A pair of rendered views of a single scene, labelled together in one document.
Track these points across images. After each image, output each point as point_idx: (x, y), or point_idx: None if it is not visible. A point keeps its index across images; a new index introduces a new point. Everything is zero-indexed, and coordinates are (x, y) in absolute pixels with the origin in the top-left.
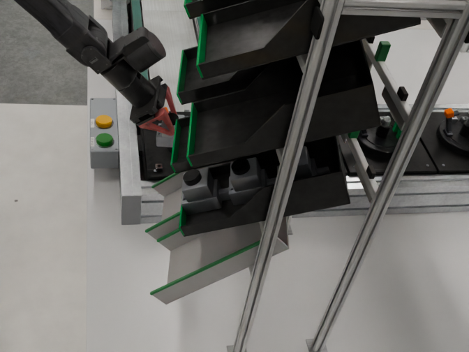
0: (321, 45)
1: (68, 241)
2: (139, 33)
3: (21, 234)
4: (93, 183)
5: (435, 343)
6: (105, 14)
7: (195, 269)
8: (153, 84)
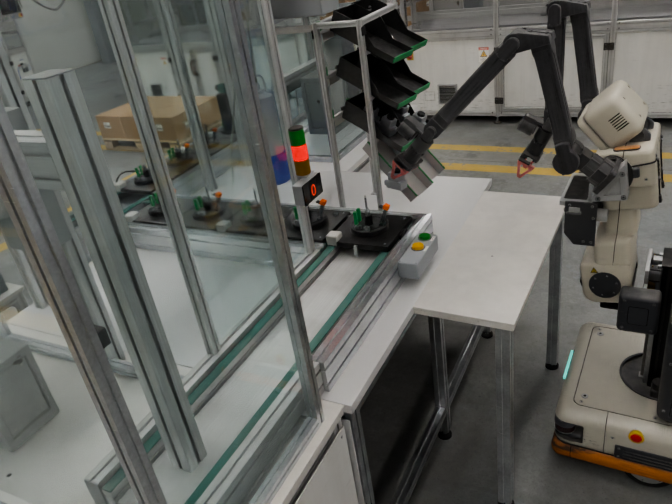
0: None
1: (467, 235)
2: (410, 117)
3: (493, 241)
4: (438, 257)
5: (326, 188)
6: (326, 409)
7: (422, 165)
8: (402, 156)
